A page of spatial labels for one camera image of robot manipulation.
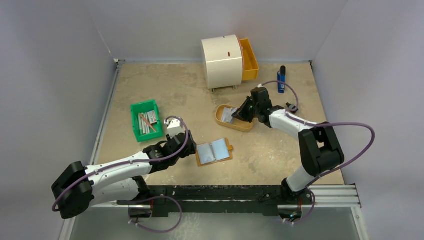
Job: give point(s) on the brown pencil in bin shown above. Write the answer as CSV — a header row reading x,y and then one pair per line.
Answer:
x,y
147,122

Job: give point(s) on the cream round drawer cabinet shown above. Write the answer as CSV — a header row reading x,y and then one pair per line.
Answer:
x,y
223,62

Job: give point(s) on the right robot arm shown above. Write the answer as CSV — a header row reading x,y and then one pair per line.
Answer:
x,y
320,150

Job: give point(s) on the yellow open drawer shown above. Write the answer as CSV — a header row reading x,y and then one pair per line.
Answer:
x,y
250,64

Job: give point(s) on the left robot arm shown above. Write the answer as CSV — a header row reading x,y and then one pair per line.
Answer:
x,y
80,187

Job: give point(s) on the aluminium frame rail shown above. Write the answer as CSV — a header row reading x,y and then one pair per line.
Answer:
x,y
322,196

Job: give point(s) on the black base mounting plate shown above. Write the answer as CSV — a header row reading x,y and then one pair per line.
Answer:
x,y
172,206

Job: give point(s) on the white credit card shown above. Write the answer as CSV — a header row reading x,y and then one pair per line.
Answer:
x,y
227,114

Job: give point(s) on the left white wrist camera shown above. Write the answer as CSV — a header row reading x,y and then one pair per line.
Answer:
x,y
174,127

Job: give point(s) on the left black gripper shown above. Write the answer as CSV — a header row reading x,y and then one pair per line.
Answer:
x,y
191,150

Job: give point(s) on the small card box in bin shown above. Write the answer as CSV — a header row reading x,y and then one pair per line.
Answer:
x,y
152,117

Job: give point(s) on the green plastic bin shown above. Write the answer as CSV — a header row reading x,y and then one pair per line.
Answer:
x,y
144,107

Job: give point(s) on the yellow leather card holder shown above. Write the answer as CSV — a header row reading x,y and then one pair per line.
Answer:
x,y
214,152

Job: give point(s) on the grey tubes in bin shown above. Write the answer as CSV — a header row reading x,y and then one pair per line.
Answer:
x,y
145,128

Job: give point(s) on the yellow oval plastic tray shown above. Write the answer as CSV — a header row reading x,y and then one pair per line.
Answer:
x,y
236,124

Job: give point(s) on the small black knob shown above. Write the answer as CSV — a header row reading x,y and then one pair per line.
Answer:
x,y
292,108

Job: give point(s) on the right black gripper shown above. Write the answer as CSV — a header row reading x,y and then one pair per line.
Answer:
x,y
247,110

